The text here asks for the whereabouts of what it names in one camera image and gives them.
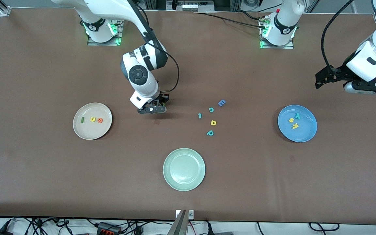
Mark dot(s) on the teal letter p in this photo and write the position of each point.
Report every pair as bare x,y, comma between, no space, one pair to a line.
210,133

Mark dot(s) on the blue plate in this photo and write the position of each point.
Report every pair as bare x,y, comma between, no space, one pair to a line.
305,132

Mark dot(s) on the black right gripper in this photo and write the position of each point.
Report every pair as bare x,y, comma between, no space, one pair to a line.
163,98

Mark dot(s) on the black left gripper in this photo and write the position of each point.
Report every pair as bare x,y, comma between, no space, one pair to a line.
338,72

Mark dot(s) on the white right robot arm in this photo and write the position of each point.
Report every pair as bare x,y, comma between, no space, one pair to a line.
139,75

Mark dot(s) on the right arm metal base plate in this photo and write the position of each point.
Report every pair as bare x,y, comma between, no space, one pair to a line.
103,43

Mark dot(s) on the blue letter E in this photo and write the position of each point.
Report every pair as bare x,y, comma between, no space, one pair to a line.
221,103

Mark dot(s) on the yellow letter k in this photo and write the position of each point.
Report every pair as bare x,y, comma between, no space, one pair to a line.
295,126

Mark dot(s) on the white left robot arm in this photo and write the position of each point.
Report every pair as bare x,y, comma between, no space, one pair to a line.
370,62

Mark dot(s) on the beige brown plate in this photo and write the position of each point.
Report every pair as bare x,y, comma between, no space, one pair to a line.
92,130

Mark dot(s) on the pale green plate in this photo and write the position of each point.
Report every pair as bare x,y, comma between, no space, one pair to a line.
184,169

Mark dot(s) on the grey metal mount post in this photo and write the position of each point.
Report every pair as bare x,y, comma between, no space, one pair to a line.
180,225

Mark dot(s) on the black orange power strip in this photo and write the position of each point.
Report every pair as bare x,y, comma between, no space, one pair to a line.
108,228

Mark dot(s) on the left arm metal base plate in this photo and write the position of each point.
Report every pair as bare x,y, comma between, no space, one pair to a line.
277,47

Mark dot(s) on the grey control box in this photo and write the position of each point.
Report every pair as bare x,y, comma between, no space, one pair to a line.
194,6

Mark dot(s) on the yellow letter s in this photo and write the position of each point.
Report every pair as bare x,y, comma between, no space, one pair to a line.
291,120

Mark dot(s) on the teal letter y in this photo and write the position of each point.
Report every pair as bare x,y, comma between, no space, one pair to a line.
297,115

